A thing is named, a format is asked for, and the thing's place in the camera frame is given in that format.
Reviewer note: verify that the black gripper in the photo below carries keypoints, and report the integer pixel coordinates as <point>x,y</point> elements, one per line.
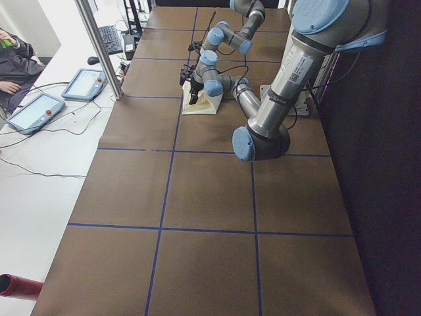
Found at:
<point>195,86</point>
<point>198,45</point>

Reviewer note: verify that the cream cat print t-shirt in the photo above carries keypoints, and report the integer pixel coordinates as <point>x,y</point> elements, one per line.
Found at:
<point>205,104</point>

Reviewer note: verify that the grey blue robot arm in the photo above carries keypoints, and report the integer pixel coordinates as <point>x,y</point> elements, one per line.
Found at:
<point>318,28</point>
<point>222,32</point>

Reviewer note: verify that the black box with white label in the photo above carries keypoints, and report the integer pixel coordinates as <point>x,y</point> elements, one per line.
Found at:
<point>129,46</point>

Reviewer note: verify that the black keyboard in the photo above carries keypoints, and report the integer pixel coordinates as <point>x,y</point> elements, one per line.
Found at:
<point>110,39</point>

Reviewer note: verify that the black computer mouse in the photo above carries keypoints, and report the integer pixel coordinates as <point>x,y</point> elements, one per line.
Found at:
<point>92,60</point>

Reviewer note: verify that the far teach pendant tablet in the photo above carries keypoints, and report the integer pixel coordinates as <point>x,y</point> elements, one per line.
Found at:
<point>86,85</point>

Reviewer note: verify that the teach pendant tablet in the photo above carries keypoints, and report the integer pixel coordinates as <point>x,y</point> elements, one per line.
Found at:
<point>86,85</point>
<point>36,114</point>

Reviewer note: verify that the near teach pendant tablet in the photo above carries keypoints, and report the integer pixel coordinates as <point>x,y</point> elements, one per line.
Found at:
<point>36,114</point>

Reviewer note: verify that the seated person in dark jacket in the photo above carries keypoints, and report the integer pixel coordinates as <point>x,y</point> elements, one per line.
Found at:
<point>19,71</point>

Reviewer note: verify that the red cylinder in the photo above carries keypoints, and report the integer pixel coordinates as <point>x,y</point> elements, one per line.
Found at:
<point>20,288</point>

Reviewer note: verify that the aluminium frame post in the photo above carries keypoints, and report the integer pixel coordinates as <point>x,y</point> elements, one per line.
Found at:
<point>95,38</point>

